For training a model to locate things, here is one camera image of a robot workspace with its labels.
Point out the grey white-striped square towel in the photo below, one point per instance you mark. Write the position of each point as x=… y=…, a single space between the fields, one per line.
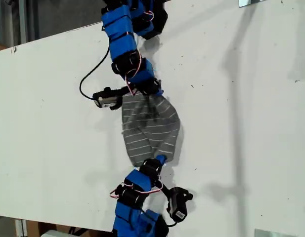
x=142 y=148

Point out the pale grey container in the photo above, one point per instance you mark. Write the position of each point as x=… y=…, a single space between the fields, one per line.
x=56 y=234

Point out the shiny steel plate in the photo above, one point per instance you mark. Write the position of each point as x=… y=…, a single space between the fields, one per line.
x=246 y=2

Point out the brown cardboard box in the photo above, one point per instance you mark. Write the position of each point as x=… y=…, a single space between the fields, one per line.
x=33 y=228

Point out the white table leg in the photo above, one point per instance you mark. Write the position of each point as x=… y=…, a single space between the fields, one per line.
x=20 y=228

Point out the black camera stalk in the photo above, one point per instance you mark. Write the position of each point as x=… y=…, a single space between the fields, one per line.
x=163 y=188
x=126 y=90

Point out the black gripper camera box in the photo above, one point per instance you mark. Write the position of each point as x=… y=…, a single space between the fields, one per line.
x=178 y=203
x=106 y=100

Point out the grey metal rail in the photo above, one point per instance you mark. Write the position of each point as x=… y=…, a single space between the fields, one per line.
x=22 y=22

